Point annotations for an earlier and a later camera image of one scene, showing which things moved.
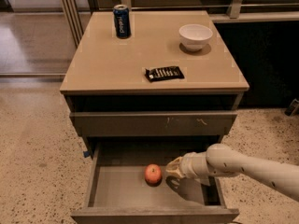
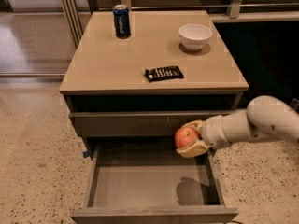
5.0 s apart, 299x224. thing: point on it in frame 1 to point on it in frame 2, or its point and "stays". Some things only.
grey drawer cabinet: x=145 y=88 stays
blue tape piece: x=86 y=154 stays
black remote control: x=163 y=73 stays
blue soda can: x=121 y=21 stays
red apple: x=153 y=175 to x=185 y=136
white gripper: x=187 y=166 to x=212 y=132
